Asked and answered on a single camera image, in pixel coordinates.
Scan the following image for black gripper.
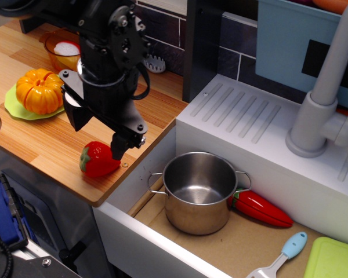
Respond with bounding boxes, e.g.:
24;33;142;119
59;69;147;160

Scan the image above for red toy strawberry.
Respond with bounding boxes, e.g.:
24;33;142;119
79;141;121;177

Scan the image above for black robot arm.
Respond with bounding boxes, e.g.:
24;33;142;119
0;1;150;160

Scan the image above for stainless steel pot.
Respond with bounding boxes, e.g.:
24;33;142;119
159;151;252;235

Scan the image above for orange toy pumpkin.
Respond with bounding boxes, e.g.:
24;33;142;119
16;68;64;115

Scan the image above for white pasta spoon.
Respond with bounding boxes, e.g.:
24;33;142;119
143;54;166;74

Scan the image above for white red toy slice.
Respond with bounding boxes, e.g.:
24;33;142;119
54;41;80;56

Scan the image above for light green plate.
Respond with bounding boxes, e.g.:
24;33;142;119
4;85;64;120

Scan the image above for orange transparent bowl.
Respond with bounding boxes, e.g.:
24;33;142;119
39;28;81;71

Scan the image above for blue clamp device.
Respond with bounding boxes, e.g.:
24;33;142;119
0;174;28;251

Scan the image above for white toy sink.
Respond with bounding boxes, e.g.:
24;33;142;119
94;75;348;277

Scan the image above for red toy chili pepper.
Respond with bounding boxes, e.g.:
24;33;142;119
227;189;293;228

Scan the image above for light blue bin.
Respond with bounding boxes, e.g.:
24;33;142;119
256;1;348;108

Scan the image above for grey toy faucet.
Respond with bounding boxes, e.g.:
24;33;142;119
286;5;348;158

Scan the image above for green cutting board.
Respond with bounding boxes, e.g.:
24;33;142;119
303;237;348;278

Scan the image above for black cable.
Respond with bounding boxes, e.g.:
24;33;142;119
0;234;13;278

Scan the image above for white blue handled spatula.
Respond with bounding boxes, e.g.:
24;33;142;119
247;232;308;277

